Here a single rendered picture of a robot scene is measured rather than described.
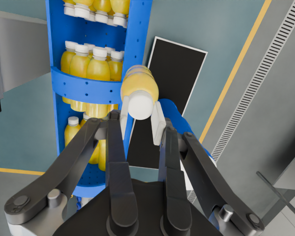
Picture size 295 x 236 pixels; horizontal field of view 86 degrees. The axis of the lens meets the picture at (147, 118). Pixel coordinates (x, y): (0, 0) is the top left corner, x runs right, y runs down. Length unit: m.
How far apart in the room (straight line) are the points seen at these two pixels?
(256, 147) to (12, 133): 3.18
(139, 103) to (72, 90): 0.29
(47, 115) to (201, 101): 1.74
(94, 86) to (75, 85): 0.05
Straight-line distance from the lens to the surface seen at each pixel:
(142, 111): 0.23
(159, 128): 0.17
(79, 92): 0.47
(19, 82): 1.02
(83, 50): 0.54
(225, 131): 2.35
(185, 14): 1.76
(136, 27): 0.47
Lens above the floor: 1.66
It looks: 62 degrees down
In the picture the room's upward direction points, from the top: 166 degrees clockwise
